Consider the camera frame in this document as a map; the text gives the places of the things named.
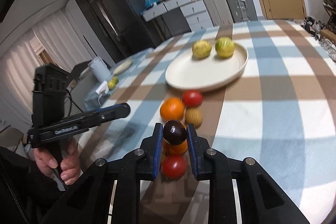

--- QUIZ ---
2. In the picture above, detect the orange mandarin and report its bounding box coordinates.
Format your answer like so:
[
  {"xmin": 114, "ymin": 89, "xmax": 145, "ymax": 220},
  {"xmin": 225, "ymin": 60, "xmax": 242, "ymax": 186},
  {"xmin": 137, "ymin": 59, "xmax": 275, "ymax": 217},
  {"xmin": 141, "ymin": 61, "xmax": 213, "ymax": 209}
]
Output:
[
  {"xmin": 159, "ymin": 97, "xmax": 185, "ymax": 121},
  {"xmin": 163, "ymin": 139, "xmax": 188, "ymax": 155}
]

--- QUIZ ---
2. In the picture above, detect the red tomato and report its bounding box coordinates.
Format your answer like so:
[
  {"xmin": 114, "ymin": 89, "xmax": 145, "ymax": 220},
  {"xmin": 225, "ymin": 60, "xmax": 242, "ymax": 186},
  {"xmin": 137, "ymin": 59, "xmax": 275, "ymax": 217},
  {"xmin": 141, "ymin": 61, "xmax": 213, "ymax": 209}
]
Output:
[
  {"xmin": 161, "ymin": 155, "xmax": 187, "ymax": 180},
  {"xmin": 182, "ymin": 90, "xmax": 203, "ymax": 107}
]

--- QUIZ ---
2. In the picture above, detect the person's left hand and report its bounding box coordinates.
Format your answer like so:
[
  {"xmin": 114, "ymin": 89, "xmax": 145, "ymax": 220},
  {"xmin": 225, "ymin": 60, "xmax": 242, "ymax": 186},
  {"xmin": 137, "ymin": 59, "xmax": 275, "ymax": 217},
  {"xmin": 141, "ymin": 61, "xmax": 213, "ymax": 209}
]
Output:
[{"xmin": 33, "ymin": 138, "xmax": 81, "ymax": 186}]

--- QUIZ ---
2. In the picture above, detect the small green fruit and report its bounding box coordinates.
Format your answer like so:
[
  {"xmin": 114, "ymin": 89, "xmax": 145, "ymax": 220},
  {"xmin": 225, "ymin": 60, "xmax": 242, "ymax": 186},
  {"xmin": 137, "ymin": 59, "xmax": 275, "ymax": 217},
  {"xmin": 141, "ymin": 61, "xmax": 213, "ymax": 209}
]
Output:
[{"xmin": 108, "ymin": 76, "xmax": 119, "ymax": 90}]

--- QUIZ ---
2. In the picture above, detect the small side plate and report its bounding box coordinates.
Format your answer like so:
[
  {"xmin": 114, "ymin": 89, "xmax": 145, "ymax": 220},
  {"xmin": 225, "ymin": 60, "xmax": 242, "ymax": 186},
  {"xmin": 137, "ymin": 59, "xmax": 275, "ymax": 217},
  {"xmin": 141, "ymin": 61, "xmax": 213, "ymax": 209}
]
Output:
[{"xmin": 113, "ymin": 58, "xmax": 133, "ymax": 76}]

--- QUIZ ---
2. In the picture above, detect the brown kiwi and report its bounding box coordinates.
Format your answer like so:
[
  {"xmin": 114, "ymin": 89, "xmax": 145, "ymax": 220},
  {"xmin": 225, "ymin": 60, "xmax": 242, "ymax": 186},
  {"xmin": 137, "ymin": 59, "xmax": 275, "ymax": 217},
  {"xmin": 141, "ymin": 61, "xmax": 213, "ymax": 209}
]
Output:
[{"xmin": 185, "ymin": 107, "xmax": 203, "ymax": 128}]

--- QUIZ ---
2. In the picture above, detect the dark refrigerator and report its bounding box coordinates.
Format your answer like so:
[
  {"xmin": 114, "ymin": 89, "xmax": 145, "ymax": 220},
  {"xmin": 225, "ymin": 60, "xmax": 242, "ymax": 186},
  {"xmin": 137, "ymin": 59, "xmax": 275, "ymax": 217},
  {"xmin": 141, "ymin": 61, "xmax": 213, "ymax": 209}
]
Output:
[{"xmin": 102, "ymin": 0, "xmax": 162, "ymax": 57}]

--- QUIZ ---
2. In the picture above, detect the cream round plate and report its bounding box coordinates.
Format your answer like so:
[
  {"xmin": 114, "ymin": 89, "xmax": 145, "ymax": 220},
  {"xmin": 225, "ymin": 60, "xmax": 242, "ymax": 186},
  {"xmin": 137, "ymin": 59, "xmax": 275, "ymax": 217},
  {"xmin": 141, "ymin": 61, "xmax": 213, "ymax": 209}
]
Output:
[{"xmin": 165, "ymin": 43, "xmax": 249, "ymax": 92}]

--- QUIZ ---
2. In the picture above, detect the wrinkled yellow passion fruit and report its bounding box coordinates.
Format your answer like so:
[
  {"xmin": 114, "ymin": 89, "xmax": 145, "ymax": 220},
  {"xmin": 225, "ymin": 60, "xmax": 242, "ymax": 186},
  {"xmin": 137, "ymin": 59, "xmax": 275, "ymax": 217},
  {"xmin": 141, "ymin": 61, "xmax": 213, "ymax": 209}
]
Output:
[{"xmin": 192, "ymin": 40, "xmax": 212, "ymax": 59}]

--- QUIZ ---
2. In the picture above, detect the white drawer desk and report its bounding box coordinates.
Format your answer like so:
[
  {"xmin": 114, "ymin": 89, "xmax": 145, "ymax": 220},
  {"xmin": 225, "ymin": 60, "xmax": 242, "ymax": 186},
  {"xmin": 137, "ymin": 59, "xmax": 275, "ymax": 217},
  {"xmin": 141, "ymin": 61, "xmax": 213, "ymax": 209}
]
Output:
[{"xmin": 142, "ymin": 0, "xmax": 214, "ymax": 32}]

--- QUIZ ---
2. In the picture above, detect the green yellow passion fruit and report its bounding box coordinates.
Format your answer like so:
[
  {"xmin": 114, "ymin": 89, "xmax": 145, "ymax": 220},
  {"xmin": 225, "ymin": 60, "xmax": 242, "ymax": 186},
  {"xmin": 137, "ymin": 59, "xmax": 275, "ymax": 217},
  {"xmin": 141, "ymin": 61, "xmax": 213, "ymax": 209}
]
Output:
[{"xmin": 215, "ymin": 37, "xmax": 235, "ymax": 58}]

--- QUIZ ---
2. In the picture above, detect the beige suitcase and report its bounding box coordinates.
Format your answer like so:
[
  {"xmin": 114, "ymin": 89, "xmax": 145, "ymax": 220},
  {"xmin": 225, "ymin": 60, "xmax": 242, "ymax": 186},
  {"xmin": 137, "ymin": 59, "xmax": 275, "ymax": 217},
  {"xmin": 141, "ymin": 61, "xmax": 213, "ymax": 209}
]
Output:
[{"xmin": 203, "ymin": 0, "xmax": 234, "ymax": 26}]

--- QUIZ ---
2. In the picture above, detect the silver suitcase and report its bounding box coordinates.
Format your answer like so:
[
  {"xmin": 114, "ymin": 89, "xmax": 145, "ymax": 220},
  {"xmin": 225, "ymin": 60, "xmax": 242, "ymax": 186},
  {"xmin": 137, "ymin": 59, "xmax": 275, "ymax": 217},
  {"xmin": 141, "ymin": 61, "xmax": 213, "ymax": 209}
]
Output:
[{"xmin": 226, "ymin": 0, "xmax": 257, "ymax": 23}]

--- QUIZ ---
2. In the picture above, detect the black camera box left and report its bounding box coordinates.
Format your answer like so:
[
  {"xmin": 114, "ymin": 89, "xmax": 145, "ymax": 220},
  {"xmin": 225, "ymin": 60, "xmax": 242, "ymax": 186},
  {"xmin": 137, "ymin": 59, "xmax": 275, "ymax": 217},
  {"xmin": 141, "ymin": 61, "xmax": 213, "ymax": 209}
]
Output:
[{"xmin": 31, "ymin": 64, "xmax": 69, "ymax": 128}]

